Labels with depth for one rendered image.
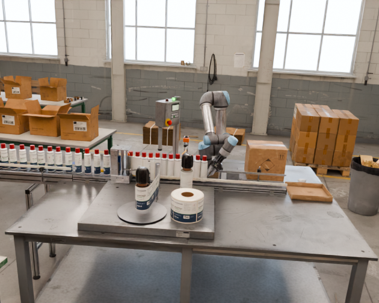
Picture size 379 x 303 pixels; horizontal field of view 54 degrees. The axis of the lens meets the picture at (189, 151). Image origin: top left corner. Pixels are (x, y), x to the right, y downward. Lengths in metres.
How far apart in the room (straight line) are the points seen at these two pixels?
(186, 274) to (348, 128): 4.21
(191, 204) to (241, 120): 6.05
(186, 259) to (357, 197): 3.02
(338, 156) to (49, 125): 4.12
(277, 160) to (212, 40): 5.29
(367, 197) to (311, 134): 1.52
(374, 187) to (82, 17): 6.78
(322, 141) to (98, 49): 5.27
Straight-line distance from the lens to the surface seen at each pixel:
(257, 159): 3.01
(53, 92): 6.78
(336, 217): 2.70
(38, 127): 4.58
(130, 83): 8.55
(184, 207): 2.20
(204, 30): 8.06
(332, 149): 6.02
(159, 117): 2.78
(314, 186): 3.13
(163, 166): 2.83
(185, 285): 2.33
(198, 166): 2.81
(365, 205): 4.87
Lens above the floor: 1.94
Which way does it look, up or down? 17 degrees down
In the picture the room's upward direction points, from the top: 3 degrees clockwise
